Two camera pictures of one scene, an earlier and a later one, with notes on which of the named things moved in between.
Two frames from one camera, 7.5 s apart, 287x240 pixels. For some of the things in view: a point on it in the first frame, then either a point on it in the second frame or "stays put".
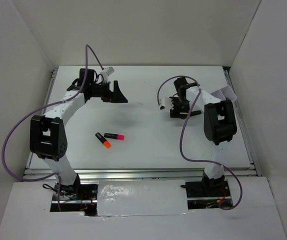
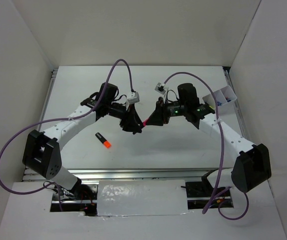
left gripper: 116,96 -> 130,119
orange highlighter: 106,143 stays put
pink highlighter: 116,136 -> 144,122
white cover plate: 141,197 stays put
